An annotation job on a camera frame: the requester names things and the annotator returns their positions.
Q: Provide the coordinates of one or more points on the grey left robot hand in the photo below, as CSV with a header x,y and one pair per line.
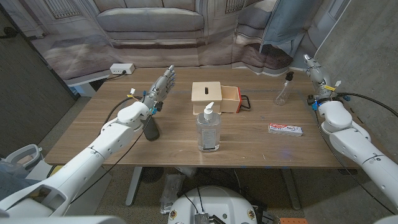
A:
x,y
160,88

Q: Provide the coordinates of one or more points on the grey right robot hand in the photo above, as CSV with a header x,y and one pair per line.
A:
x,y
318,77

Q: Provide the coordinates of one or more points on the clear dispenser bottle black cap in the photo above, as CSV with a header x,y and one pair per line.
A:
x,y
282,95

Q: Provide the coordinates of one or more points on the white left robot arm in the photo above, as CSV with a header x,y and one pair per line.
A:
x,y
93,152

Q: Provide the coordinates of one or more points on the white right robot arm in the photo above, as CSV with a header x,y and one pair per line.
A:
x,y
351,140

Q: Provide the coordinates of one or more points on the light wooden drawer box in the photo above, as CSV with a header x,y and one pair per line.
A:
x,y
206,93

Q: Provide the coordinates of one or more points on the red white toothpaste box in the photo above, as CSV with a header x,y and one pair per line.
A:
x,y
284,129

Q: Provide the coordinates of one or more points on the clear hand sanitizer pump bottle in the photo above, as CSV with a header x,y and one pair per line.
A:
x,y
208,133

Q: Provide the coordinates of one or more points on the wooden drawer with red front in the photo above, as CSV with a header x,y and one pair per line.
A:
x,y
230,101

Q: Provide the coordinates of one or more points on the black drawer pull loop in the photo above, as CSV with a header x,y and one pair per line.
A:
x,y
249,102

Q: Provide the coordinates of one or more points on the black oblong case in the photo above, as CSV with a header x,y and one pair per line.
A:
x,y
151,130

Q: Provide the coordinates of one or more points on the white power strip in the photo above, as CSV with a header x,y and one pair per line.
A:
x,y
122,68

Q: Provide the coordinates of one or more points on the printed living room backdrop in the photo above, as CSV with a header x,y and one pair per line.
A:
x,y
149,31

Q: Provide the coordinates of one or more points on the white low shelf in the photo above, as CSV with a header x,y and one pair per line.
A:
x,y
84,85

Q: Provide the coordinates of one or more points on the black round floor fan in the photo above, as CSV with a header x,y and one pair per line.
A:
x,y
151,174

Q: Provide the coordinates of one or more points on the grey table leg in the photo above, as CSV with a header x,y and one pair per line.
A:
x,y
291,189
133,186

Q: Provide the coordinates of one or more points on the clear plastic bag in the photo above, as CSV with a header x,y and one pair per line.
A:
x,y
171,193

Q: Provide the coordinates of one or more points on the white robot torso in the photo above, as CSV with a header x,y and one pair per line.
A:
x,y
214,202

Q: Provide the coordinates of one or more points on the yellow black-rimmed object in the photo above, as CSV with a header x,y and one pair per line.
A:
x,y
57,170

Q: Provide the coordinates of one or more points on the dark grey partition panel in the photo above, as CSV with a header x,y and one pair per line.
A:
x,y
28,93

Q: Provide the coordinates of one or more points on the orange box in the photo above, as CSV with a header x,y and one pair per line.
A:
x,y
293,221

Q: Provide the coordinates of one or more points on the grey white waste bin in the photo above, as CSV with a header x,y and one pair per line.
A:
x,y
23,158

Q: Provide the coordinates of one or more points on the blue grey bag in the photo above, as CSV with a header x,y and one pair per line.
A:
x,y
12,183

